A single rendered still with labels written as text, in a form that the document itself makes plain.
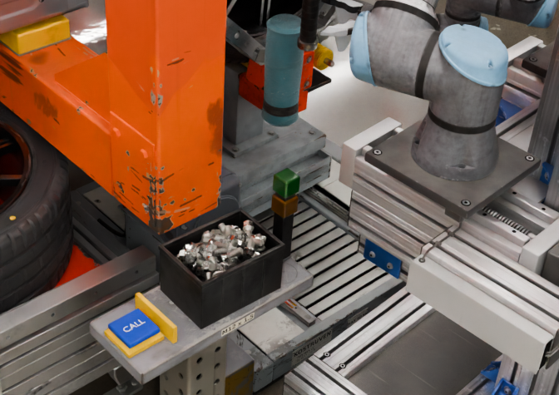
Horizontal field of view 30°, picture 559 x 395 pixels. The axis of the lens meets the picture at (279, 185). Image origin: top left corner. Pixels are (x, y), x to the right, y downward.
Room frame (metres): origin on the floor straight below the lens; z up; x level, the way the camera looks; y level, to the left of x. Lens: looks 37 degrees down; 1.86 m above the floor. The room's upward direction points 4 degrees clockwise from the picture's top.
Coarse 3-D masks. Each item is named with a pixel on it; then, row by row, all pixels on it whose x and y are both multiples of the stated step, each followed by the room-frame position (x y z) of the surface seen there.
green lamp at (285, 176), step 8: (288, 168) 1.65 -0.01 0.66; (280, 176) 1.62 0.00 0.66; (288, 176) 1.62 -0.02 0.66; (296, 176) 1.62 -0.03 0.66; (280, 184) 1.61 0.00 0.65; (288, 184) 1.60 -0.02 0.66; (296, 184) 1.62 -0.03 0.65; (280, 192) 1.61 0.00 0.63; (288, 192) 1.60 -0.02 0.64; (296, 192) 1.62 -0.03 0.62
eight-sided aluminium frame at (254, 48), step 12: (324, 12) 2.37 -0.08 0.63; (228, 24) 2.09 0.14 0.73; (324, 24) 2.32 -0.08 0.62; (336, 24) 2.34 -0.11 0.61; (228, 36) 2.09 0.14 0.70; (240, 36) 2.12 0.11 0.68; (264, 36) 2.24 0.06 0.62; (324, 36) 2.31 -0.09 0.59; (240, 48) 2.12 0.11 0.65; (252, 48) 2.14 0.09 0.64; (264, 48) 2.17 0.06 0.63; (252, 60) 2.16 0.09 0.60; (264, 60) 2.17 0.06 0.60
